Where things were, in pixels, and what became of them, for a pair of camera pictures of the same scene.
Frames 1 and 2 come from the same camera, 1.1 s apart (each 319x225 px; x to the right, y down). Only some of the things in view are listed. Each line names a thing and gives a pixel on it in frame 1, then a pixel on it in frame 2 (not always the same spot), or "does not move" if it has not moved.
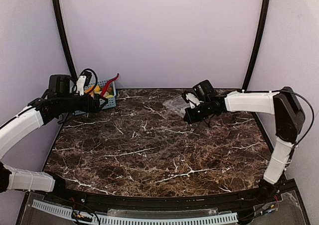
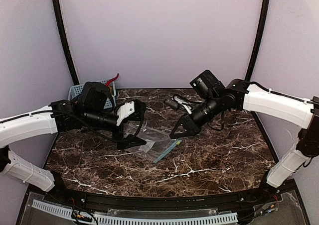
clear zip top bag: x=178 y=104 -> x=158 y=144
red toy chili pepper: x=106 y=84 does not move
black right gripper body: x=197 y=110 -> x=189 y=124
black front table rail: x=145 y=201 does not move
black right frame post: x=259 y=38 does not move
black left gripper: x=90 y=103 -> x=122 y=129
